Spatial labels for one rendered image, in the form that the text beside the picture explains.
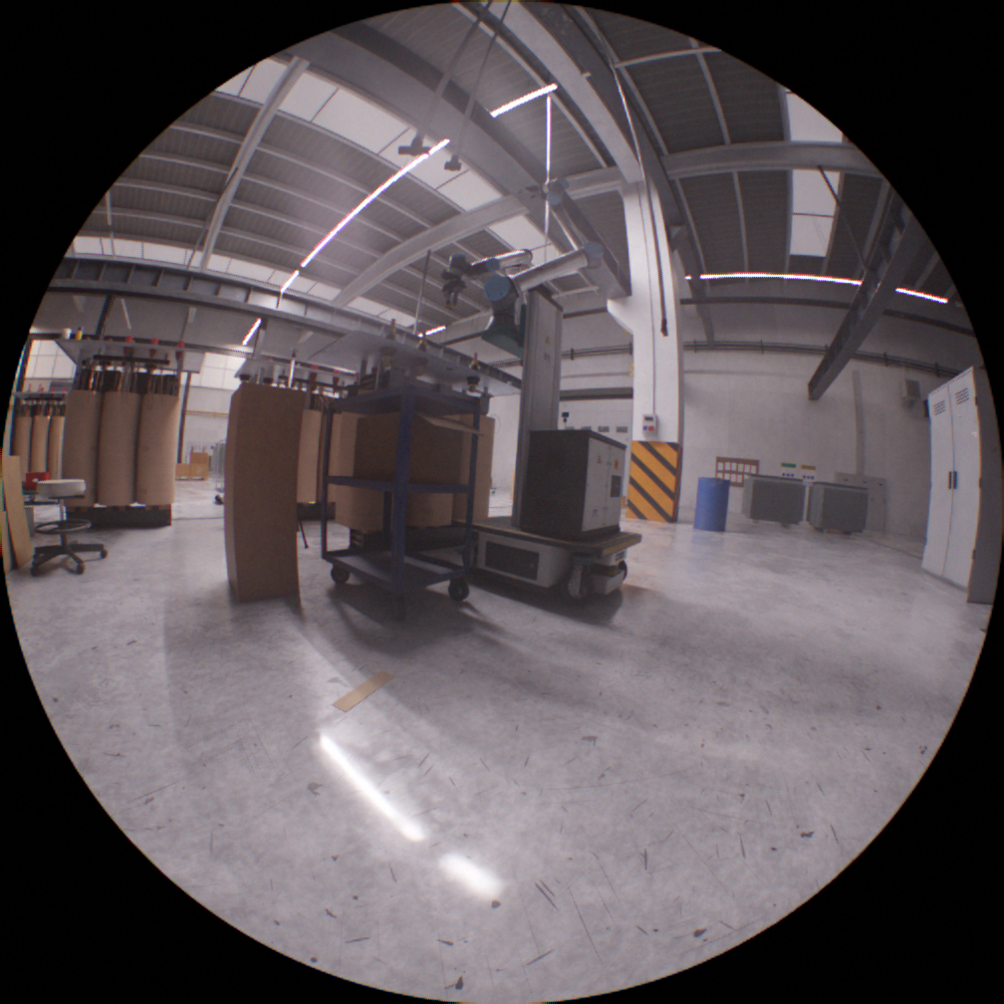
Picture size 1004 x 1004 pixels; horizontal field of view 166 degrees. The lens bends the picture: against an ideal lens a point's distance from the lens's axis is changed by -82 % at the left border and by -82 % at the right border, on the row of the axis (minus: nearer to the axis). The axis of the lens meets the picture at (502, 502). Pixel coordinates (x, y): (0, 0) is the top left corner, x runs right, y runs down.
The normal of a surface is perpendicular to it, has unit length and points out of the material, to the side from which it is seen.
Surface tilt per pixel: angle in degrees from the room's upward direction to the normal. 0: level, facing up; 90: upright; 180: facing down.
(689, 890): 0
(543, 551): 90
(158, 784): 0
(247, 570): 90
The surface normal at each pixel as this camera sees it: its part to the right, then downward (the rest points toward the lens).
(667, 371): -0.61, 0.01
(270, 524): 0.79, 0.11
